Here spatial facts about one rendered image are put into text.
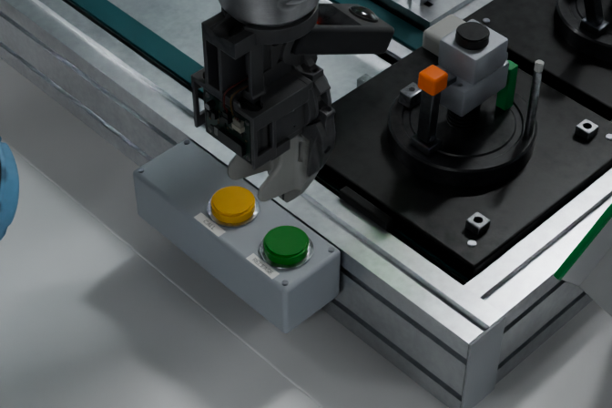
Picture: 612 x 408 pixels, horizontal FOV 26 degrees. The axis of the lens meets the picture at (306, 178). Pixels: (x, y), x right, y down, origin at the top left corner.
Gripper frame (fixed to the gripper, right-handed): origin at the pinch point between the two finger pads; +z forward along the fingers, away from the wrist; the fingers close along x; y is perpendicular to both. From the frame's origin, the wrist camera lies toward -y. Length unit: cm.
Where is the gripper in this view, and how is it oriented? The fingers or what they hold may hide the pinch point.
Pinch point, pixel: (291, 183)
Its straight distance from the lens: 111.8
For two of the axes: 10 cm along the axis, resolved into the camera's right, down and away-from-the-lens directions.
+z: 0.0, 7.2, 6.9
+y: -7.2, 4.8, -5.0
